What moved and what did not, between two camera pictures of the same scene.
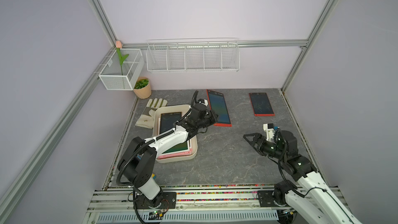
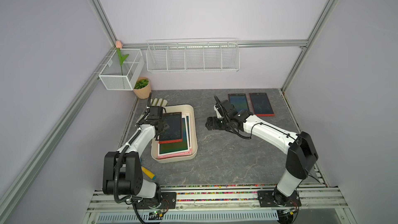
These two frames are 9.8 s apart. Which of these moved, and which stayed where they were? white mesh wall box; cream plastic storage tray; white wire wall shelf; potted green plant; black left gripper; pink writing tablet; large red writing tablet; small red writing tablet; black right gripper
Moved: large red writing tablet; black right gripper; black left gripper
Stayed: white wire wall shelf; cream plastic storage tray; pink writing tablet; potted green plant; small red writing tablet; white mesh wall box
